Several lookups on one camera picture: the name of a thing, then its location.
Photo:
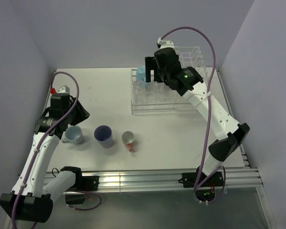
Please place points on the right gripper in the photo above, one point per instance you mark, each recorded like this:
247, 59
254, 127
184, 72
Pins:
150, 64

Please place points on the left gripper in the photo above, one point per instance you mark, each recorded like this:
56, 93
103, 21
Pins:
82, 115

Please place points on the light blue faceted mug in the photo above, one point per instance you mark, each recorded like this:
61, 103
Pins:
140, 74

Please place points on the clear glass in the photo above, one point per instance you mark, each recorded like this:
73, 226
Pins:
156, 90
139, 87

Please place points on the purple tumbler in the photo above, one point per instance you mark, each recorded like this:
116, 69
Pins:
103, 134

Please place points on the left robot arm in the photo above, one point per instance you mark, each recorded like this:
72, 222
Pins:
30, 199

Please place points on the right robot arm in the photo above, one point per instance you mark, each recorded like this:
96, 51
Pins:
224, 134

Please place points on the pale blue teacup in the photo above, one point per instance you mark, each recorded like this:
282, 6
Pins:
73, 135

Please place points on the clear acrylic plate holder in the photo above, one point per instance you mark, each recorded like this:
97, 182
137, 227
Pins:
192, 57

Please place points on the orange espresso cup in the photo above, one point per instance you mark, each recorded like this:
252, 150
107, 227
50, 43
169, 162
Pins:
128, 138

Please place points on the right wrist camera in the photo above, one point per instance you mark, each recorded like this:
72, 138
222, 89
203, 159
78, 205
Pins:
164, 43

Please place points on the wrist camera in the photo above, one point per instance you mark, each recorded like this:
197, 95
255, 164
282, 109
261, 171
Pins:
65, 90
164, 43

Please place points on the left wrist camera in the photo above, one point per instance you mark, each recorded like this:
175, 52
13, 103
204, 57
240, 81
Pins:
65, 90

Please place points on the white wire dish rack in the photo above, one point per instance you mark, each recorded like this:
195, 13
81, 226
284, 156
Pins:
172, 103

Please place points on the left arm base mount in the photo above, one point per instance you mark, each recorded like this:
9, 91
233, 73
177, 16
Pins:
88, 183

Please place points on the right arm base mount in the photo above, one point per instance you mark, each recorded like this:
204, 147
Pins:
205, 193

